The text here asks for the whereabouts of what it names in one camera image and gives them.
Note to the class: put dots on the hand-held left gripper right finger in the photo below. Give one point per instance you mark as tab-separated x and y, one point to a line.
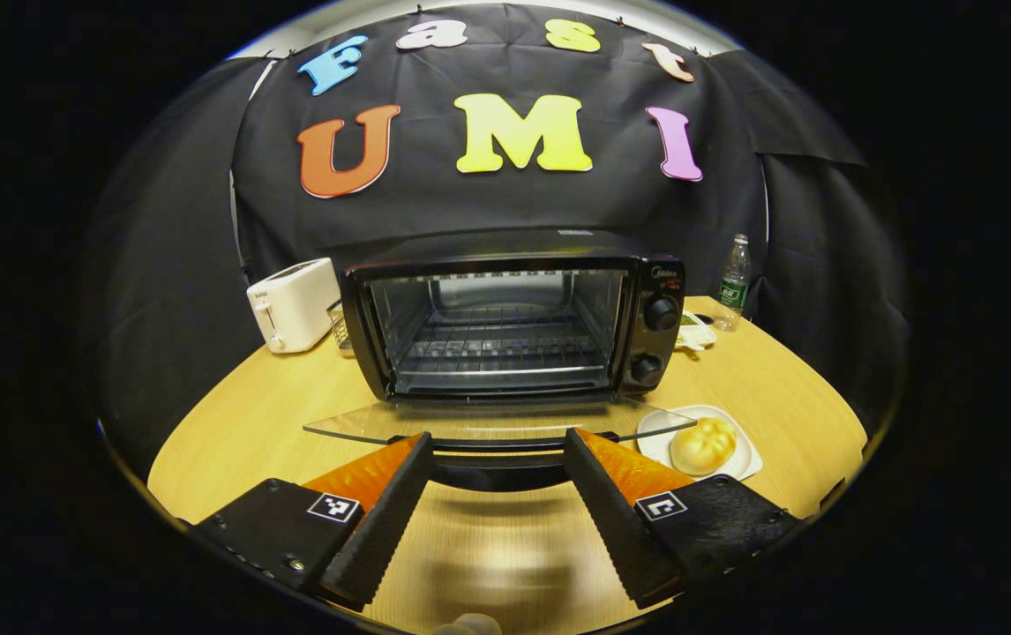
616	529

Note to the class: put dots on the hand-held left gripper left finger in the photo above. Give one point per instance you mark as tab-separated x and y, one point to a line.
382	529

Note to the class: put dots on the golden bread bun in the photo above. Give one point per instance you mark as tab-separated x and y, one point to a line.
702	445

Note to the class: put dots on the black electric oven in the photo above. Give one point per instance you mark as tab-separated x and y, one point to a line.
660	282

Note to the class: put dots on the white square plate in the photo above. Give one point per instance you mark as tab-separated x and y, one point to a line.
660	437

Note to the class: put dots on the white divided dish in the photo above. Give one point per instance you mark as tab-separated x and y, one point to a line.
697	335

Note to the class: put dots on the white toaster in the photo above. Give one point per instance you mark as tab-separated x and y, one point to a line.
294	304

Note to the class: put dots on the clear plastic water bottle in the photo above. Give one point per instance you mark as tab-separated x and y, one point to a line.
733	291

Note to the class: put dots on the black backdrop cloth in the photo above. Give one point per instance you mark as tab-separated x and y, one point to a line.
505	203

